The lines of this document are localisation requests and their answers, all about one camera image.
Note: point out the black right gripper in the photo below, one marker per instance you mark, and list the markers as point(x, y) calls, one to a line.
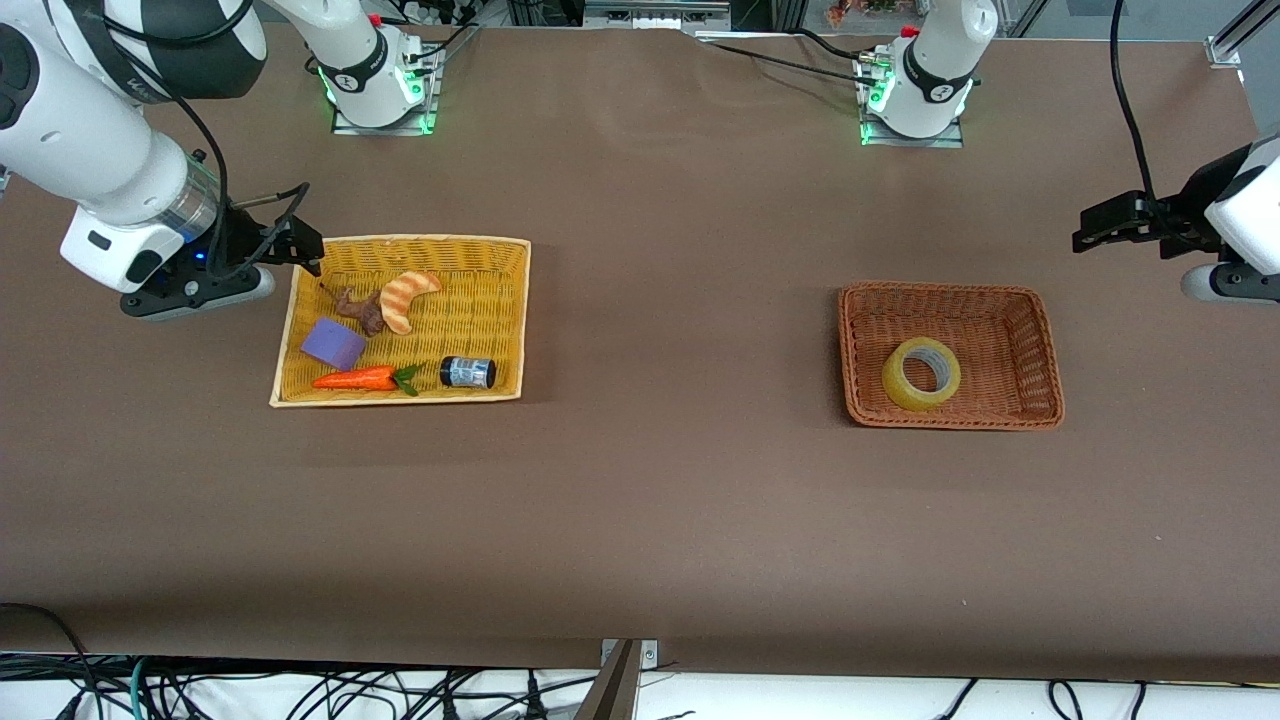
point(243, 238)

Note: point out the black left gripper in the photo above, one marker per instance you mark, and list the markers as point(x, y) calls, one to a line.
point(1176, 212)

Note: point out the clear yellowish tape roll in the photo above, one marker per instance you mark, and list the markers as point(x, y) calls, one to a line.
point(905, 392)

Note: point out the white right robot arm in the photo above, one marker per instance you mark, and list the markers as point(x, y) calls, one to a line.
point(90, 150)

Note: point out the brown root toy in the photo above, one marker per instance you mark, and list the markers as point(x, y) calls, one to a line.
point(365, 312)

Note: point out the purple block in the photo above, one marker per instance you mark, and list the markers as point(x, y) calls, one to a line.
point(335, 345)

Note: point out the toy croissant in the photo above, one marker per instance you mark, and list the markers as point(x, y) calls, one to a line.
point(400, 300)

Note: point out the orange toy carrot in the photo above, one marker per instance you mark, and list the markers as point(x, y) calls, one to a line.
point(355, 379)

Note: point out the brown wicker basket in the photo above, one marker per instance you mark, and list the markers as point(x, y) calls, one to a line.
point(1000, 340)

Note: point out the yellow wicker basket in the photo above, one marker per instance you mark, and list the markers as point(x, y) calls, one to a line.
point(480, 265)

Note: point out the small black jar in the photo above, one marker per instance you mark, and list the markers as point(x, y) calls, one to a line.
point(468, 373)

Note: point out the grey metal device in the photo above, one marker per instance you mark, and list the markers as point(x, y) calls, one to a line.
point(655, 14)

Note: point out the brown support strut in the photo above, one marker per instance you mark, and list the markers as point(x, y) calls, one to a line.
point(610, 695)

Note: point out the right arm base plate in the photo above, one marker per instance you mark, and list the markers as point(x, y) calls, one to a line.
point(432, 100)

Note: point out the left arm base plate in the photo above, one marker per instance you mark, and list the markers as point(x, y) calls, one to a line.
point(915, 142)

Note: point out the aluminium frame profile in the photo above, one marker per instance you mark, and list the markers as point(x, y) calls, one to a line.
point(1235, 35)

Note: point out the small metal table bracket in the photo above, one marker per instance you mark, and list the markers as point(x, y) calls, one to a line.
point(648, 652)

